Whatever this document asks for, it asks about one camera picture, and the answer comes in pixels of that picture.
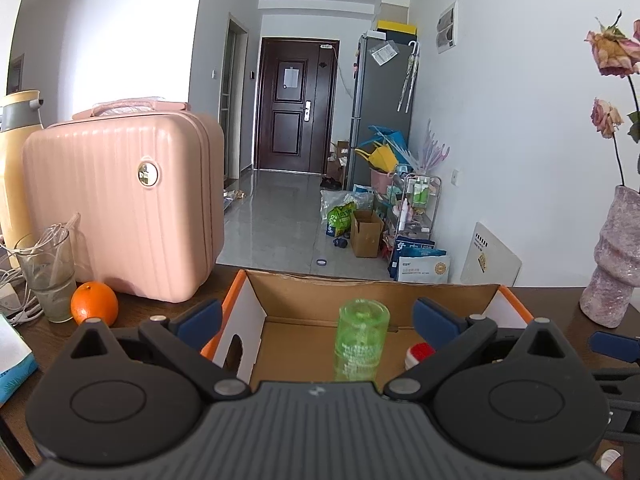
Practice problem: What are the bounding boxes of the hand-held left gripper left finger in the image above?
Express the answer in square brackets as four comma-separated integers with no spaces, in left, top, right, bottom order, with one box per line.
[70,298,252,404]

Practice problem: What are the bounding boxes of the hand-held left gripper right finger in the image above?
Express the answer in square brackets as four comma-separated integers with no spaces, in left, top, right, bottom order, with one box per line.
[384,298,572,403]

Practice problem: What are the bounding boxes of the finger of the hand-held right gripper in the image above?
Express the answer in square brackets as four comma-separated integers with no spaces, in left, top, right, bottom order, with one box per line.
[592,366,640,397]
[589,331,640,364]

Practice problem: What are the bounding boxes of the red white lint brush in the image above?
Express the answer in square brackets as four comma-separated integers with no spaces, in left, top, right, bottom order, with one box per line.
[404,343,437,372]

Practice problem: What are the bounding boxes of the green spray bottle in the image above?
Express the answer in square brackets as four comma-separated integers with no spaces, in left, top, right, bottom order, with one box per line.
[333,299,391,382]

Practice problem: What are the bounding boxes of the red cardboard box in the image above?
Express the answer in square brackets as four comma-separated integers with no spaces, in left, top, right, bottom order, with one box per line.
[202,269,535,391]

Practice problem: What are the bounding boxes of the blue white packages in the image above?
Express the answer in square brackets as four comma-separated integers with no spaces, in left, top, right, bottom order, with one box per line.
[387,240,451,283]

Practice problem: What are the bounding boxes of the purple textured vase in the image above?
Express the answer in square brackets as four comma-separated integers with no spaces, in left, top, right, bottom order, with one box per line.
[580,185,640,328]

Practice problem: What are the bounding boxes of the white flat board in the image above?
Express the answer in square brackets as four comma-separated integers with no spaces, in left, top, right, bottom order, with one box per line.
[459,221,522,286]

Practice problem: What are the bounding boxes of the orange fruit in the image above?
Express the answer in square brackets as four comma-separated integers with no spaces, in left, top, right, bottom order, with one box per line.
[70,281,120,327]

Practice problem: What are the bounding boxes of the open brown cardboard box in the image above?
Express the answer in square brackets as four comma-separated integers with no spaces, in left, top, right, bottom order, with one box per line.
[350,210,386,259]

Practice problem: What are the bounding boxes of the green plastic bag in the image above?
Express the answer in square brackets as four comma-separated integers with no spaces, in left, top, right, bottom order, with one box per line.
[326,205,357,238]

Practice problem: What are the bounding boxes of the pink ribbed suitcase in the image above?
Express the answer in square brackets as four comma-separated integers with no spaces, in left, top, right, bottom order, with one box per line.
[21,100,226,304]

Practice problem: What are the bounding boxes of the pink bin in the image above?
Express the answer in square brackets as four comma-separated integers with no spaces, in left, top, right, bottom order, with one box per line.
[370,167,396,196]

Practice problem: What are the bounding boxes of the clear plastic bag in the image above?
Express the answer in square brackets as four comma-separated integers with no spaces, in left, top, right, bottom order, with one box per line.
[320,190,373,221]

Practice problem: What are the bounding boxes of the yellow bag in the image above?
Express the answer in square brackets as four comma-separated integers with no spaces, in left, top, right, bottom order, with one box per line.
[356,142,401,171]

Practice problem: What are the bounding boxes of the blue tissue pack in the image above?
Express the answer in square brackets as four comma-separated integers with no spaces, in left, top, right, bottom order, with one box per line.
[0,312,40,406]

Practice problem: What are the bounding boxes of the stacked cardboard boxes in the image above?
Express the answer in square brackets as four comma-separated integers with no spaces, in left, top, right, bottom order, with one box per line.
[327,140,351,181]

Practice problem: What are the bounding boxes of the blue bag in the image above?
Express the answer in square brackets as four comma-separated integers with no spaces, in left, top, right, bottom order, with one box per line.
[357,125,408,153]

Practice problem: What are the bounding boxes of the dark brown entrance door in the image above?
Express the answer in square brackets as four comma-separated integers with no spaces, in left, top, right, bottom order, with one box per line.
[254,36,340,176]

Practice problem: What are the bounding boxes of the grey refrigerator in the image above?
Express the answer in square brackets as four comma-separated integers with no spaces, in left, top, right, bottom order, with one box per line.
[347,35,420,191]

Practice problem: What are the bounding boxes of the yellow thermos jug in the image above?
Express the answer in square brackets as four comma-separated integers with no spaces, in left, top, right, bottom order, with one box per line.
[0,90,48,261]

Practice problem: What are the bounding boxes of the white folded umbrella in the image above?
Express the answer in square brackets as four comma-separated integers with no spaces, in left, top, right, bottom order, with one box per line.
[397,40,421,113]

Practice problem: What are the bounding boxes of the dried pink roses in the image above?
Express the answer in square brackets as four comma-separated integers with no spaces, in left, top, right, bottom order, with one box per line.
[584,10,640,188]

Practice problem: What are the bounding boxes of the yellow black box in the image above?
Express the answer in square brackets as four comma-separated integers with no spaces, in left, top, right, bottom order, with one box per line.
[376,20,418,37]

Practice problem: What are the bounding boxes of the wire rack with bottles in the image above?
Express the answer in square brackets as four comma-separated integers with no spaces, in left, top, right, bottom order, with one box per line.
[385,162,443,261]

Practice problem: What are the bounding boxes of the grey interior door frame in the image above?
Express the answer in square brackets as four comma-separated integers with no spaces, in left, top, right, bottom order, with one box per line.
[220,12,250,181]

